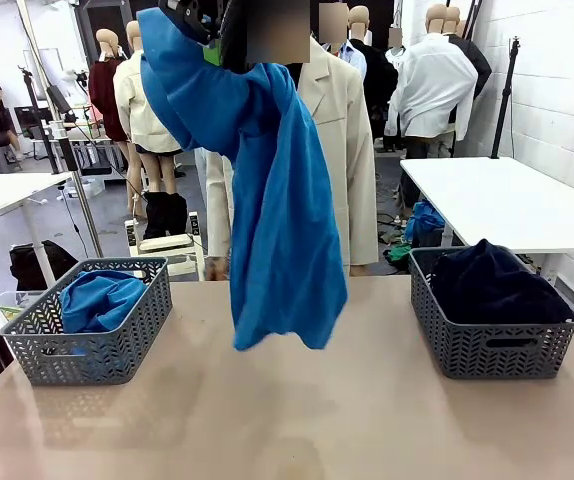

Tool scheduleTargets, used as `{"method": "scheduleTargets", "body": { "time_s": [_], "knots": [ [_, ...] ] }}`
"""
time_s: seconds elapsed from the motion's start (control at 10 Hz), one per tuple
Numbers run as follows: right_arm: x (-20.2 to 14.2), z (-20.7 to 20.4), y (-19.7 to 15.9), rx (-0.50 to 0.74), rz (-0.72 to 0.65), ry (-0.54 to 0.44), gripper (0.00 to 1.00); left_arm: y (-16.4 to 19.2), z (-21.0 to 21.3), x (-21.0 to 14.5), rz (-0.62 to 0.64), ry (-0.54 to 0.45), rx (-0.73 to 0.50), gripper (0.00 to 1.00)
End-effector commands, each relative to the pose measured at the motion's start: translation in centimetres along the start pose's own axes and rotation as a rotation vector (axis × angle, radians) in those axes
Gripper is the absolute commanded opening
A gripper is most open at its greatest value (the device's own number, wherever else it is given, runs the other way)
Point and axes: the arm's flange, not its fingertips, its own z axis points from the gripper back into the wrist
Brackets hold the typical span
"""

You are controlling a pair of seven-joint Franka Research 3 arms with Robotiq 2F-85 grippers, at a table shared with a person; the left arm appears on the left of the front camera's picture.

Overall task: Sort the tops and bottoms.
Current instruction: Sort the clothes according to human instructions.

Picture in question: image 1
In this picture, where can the small black monitor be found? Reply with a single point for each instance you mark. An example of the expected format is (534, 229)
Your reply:
(59, 100)

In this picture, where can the person in beige blazer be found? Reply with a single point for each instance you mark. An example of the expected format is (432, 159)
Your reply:
(352, 150)

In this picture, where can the person's right hand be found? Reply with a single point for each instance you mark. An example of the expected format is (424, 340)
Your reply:
(216, 269)

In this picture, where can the mannequin in black coat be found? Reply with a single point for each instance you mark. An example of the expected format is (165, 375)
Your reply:
(481, 65)

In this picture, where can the person's left hand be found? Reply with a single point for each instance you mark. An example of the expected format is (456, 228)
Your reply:
(359, 271)

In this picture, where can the person's right forearm beige sleeve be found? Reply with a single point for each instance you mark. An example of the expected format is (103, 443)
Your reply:
(219, 220)

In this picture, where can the large white table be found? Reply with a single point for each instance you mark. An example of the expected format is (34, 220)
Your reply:
(507, 200)

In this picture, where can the clear plastic box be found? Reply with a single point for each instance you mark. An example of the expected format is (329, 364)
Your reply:
(12, 305)

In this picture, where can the blue garment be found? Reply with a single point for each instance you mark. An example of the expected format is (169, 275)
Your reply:
(97, 305)
(277, 200)

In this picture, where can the navy velvet garment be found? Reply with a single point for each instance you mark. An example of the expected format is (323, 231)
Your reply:
(497, 285)

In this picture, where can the mannequin in white shirt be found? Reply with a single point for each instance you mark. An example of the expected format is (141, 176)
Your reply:
(432, 90)

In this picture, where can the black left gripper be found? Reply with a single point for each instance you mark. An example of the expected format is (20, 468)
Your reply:
(174, 4)

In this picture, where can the black boots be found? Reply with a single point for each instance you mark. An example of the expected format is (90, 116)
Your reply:
(164, 215)

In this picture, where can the person's left forearm beige sleeve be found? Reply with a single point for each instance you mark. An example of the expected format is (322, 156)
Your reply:
(362, 230)

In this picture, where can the blue cloth pile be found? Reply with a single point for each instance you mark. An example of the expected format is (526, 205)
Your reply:
(424, 222)

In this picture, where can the green cloth pile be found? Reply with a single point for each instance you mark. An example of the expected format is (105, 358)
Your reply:
(398, 254)

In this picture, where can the black bag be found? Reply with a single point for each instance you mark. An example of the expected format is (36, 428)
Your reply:
(27, 265)

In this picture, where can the grey plastic woven basket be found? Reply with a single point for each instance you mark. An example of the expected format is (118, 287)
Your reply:
(492, 360)
(92, 360)

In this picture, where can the mannequin in maroon top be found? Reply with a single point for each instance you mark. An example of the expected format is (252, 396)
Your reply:
(104, 95)

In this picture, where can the white table with round leg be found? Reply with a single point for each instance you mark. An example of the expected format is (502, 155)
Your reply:
(7, 195)

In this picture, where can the mannequin in blue collared shirt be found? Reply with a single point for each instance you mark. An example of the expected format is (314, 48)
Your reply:
(354, 60)

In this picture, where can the black tripod stand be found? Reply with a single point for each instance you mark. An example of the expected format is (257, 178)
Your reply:
(506, 100)

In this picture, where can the slanted metal pole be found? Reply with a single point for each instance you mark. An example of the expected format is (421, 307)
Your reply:
(68, 155)

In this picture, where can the mannequin in black jacket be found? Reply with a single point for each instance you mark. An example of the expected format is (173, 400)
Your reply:
(379, 85)

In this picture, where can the mannequin in cream jacket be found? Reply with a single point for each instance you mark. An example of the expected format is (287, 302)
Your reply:
(134, 110)

